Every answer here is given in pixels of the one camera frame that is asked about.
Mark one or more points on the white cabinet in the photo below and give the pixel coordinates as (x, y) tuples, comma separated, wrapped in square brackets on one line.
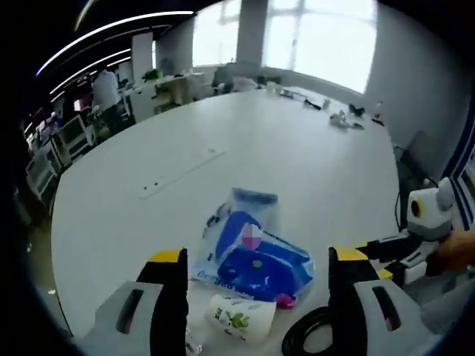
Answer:
[(76, 135)]

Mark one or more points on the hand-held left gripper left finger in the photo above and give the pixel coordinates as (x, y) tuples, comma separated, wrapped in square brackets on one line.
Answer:
[(168, 282)]

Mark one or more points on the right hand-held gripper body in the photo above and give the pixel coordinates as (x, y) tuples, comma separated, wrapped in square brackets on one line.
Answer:
[(432, 215)]

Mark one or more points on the clear plastic bag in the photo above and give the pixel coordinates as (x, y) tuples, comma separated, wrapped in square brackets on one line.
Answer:
[(193, 343)]

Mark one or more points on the red capped bottle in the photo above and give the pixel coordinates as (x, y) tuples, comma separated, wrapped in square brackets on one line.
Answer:
[(378, 111)]

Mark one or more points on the wet wipes pack blue lid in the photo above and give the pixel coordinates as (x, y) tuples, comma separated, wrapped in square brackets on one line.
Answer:
[(230, 230)]

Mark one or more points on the green potted plant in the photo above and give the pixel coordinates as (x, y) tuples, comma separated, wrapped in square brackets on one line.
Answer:
[(153, 75)]

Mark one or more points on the grey office chair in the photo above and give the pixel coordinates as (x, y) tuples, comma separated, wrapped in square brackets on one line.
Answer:
[(421, 152)]

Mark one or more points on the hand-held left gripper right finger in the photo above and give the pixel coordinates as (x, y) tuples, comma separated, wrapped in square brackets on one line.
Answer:
[(345, 274)]

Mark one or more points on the person's right hand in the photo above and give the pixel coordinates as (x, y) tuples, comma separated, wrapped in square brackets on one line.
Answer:
[(456, 252)]

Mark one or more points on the blue flowered tissue pack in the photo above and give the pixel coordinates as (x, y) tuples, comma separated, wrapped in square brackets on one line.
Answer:
[(267, 274)]

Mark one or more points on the white table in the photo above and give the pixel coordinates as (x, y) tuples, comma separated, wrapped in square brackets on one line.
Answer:
[(259, 155)]

